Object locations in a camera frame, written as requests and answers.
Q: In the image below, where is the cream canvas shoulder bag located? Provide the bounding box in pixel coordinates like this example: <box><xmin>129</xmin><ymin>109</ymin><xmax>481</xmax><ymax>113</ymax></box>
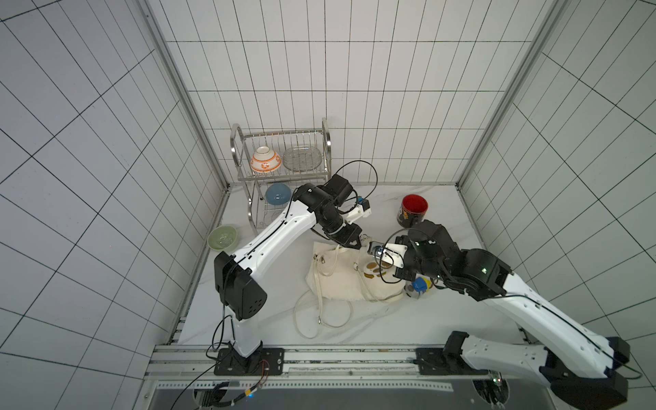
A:
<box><xmin>293</xmin><ymin>237</ymin><xmax>408</xmax><ymax>340</ymax></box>

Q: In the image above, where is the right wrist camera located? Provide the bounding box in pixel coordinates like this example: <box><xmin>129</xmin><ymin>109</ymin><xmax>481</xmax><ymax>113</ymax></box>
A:
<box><xmin>367</xmin><ymin>241</ymin><xmax>408</xmax><ymax>268</ymax></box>

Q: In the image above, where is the blue bowl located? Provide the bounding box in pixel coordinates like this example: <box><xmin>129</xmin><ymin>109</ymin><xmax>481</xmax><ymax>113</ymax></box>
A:
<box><xmin>265</xmin><ymin>183</ymin><xmax>292</xmax><ymax>207</ymax></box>

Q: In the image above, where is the orange white patterned bowl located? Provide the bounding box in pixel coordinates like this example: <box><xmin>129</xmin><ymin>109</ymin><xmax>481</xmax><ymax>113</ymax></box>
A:
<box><xmin>250</xmin><ymin>145</ymin><xmax>282</xmax><ymax>174</ymax></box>

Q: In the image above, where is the yellow blue plush keychain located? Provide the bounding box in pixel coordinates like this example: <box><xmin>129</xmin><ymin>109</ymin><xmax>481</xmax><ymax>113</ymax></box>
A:
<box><xmin>404</xmin><ymin>276</ymin><xmax>434</xmax><ymax>299</ymax></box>

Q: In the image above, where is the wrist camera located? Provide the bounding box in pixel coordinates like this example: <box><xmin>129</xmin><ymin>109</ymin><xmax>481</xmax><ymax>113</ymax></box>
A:
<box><xmin>343</xmin><ymin>197</ymin><xmax>372</xmax><ymax>224</ymax></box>
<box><xmin>367</xmin><ymin>241</ymin><xmax>408</xmax><ymax>268</ymax></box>

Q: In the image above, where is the metal two-tier dish rack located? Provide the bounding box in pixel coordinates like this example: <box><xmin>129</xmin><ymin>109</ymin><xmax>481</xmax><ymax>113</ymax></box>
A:
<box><xmin>230</xmin><ymin>118</ymin><xmax>332</xmax><ymax>233</ymax></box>

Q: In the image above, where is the brown white plush keychain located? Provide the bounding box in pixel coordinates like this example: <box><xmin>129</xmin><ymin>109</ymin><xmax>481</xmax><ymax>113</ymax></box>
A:
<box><xmin>362</xmin><ymin>261</ymin><xmax>393</xmax><ymax>279</ymax></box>

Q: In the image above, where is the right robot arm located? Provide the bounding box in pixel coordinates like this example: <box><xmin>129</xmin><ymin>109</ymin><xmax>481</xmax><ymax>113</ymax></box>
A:
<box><xmin>369</xmin><ymin>220</ymin><xmax>630</xmax><ymax>409</ymax></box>

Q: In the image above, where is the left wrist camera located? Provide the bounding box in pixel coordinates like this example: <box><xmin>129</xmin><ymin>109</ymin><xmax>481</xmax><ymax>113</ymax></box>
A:
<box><xmin>343</xmin><ymin>197</ymin><xmax>372</xmax><ymax>224</ymax></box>

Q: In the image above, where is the clear glass plate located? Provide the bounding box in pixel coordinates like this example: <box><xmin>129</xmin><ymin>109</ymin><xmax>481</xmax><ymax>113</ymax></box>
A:
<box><xmin>283</xmin><ymin>146</ymin><xmax>323</xmax><ymax>173</ymax></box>

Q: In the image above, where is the pale green bowl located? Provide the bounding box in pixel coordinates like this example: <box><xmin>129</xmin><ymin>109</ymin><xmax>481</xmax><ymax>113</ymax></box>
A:
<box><xmin>207</xmin><ymin>225</ymin><xmax>238</xmax><ymax>255</ymax></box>

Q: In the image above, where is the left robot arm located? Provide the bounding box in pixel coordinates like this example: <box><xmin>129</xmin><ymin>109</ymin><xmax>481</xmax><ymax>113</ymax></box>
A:
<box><xmin>214</xmin><ymin>175</ymin><xmax>371</xmax><ymax>359</ymax></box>

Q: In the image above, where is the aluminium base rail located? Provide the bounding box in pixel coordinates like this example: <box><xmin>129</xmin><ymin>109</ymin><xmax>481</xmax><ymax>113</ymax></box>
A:
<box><xmin>145</xmin><ymin>345</ymin><xmax>515</xmax><ymax>392</ymax></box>

